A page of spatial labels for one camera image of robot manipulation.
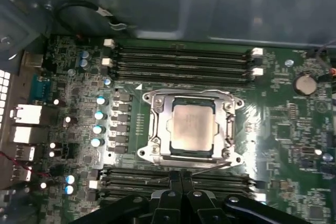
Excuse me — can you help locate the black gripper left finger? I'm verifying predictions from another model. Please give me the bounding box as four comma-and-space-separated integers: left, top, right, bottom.
70, 171, 183, 224

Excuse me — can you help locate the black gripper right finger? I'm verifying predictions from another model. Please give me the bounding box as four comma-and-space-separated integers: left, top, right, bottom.
182, 171, 308, 224

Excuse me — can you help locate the metal socket cover frame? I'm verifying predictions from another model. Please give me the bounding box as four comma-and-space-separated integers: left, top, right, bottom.
151, 94, 236, 161

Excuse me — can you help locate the silver square CPU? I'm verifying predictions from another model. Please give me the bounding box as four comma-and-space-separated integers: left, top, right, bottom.
169, 97, 220, 156

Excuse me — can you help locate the black RAM slot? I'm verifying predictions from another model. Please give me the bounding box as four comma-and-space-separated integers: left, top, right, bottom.
101, 57, 265, 77
101, 169, 265, 187
103, 39, 265, 57
101, 48, 263, 66
99, 176, 265, 193
89, 180, 266, 201
99, 191, 267, 205
104, 66, 263, 84

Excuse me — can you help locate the CPU socket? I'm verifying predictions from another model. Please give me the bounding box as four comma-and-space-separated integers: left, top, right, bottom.
138, 89, 245, 168

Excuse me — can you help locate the green motherboard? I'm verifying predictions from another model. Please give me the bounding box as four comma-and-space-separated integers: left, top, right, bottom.
20, 35, 336, 224

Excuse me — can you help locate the silver coin battery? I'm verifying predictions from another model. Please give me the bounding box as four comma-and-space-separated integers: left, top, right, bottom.
292, 73, 318, 97

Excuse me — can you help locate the black PC case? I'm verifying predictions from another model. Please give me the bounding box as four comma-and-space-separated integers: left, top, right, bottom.
0, 0, 336, 224

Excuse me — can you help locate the thin red wire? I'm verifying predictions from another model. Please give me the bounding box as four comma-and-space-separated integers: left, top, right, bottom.
0, 150, 51, 178

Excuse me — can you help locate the black wire orange plug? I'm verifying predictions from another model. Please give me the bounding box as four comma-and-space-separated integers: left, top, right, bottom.
313, 41, 336, 81

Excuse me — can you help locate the black cable clear end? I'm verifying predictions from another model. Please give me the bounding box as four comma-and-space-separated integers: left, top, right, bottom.
56, 0, 138, 35

